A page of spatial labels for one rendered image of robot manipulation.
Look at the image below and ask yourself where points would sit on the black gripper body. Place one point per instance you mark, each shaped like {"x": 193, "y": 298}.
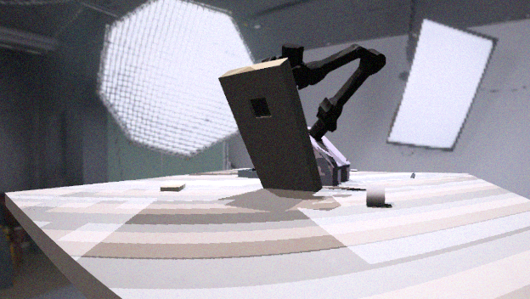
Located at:
{"x": 300, "y": 77}

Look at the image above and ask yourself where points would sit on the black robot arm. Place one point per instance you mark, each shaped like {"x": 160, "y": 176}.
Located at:
{"x": 371, "y": 62}

